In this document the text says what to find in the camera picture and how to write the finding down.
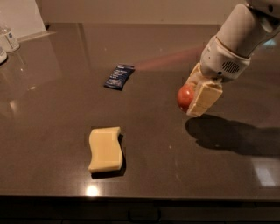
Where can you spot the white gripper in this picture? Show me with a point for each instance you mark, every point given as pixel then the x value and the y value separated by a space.
pixel 222 59

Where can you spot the red apple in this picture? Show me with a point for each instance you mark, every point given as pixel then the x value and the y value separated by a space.
pixel 185 96

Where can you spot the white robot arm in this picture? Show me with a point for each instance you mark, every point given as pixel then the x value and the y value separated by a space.
pixel 249 25

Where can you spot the yellow sponge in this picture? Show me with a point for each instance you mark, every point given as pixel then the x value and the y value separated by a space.
pixel 105 149

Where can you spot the blue snack packet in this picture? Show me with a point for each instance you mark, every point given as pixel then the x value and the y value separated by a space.
pixel 119 77

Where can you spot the clear plastic water bottle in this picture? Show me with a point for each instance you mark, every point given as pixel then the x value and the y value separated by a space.
pixel 7 40

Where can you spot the white container at left edge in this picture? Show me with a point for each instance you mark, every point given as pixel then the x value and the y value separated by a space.
pixel 3 55

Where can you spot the white board leaning on wall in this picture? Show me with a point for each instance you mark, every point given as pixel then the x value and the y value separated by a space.
pixel 24 19

